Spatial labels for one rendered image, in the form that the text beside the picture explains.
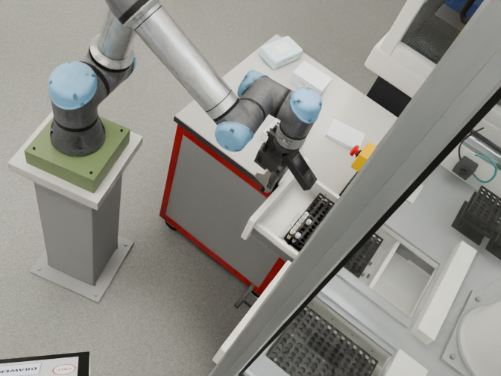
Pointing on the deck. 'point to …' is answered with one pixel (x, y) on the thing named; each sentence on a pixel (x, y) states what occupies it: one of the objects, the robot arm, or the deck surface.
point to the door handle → (465, 11)
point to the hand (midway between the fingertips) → (273, 186)
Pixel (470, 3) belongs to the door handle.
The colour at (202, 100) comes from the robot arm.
